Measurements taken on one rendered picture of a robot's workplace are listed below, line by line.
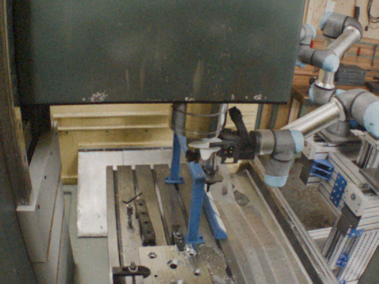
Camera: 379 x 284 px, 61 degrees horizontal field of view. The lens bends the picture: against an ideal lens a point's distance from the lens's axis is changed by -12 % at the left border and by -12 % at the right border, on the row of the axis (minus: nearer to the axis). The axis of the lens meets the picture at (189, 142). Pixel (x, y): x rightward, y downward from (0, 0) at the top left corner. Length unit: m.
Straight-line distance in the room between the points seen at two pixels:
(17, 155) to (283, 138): 0.74
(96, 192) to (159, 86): 1.29
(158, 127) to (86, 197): 0.58
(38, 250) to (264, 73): 0.71
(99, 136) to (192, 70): 1.38
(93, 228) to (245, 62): 1.34
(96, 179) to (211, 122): 1.24
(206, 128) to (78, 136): 1.31
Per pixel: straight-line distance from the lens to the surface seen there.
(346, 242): 2.24
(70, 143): 2.16
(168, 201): 1.68
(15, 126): 0.75
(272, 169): 1.14
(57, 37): 0.77
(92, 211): 1.96
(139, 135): 2.13
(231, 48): 0.81
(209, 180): 1.29
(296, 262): 1.83
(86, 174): 2.08
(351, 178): 1.86
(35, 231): 0.89
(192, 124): 0.91
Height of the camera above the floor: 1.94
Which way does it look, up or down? 28 degrees down
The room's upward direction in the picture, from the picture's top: 5 degrees clockwise
